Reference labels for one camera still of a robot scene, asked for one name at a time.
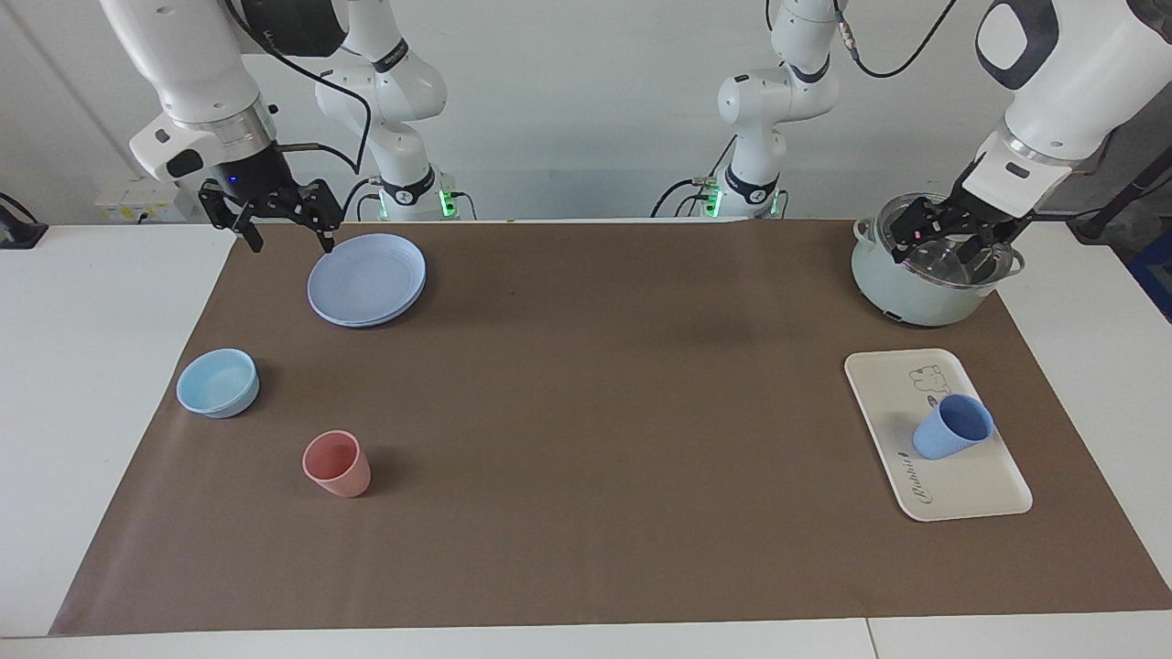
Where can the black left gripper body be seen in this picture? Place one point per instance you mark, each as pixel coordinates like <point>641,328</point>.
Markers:
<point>984,218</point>

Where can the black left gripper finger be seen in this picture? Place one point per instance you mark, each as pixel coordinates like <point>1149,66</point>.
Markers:
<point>929,218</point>
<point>989,249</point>

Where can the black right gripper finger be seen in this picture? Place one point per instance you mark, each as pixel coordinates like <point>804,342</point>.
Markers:
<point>224,209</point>
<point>320,206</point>

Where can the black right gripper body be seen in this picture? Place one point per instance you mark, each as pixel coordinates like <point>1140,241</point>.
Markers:
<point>256,188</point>

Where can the blue ribbed cup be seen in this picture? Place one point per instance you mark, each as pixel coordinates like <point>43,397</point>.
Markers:
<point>943,439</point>

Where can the pink cup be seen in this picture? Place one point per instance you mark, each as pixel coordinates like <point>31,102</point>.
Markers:
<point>341,476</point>

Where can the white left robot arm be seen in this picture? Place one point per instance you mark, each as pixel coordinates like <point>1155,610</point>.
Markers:
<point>1071,82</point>

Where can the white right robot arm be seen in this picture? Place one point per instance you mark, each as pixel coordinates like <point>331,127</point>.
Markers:
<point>183,55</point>

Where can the cream tray with rabbit print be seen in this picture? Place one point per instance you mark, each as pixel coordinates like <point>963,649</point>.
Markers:
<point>952,485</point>

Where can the mint green electric pot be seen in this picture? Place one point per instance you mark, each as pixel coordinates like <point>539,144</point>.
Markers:
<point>916,297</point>

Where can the pale blue plate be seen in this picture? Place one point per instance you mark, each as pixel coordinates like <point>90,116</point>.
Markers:
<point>366,279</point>

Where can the black stand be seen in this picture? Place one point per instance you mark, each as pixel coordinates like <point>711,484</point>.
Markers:
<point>1094,224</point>

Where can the blue box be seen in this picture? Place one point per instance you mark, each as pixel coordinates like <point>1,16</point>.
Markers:
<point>1155,275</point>

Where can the light blue bowl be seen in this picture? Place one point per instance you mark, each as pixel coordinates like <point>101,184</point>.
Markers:
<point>220,384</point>

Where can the black table clamp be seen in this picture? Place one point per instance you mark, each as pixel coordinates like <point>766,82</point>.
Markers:
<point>18,233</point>

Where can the brown paper table mat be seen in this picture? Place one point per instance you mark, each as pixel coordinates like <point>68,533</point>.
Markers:
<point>595,439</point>

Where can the white wall socket strip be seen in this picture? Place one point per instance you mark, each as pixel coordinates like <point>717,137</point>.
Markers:
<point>128,203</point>

